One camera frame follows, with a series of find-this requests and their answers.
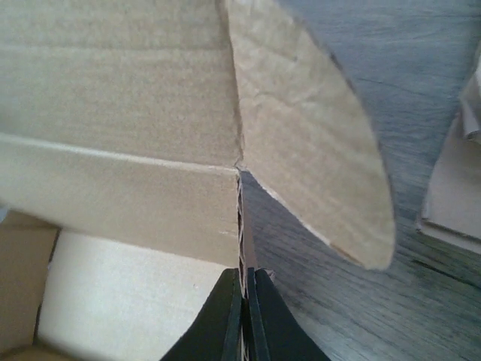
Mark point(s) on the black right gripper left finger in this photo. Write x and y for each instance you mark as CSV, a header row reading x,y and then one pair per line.
x,y
215,334

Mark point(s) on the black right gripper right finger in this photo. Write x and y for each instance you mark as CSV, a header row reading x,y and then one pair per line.
x,y
272,331

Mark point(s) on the cardboard box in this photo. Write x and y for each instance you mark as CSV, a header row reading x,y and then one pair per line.
x,y
125,129

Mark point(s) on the stack of flat cardboard boxes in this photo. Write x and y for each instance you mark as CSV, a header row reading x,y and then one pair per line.
x,y
451,208

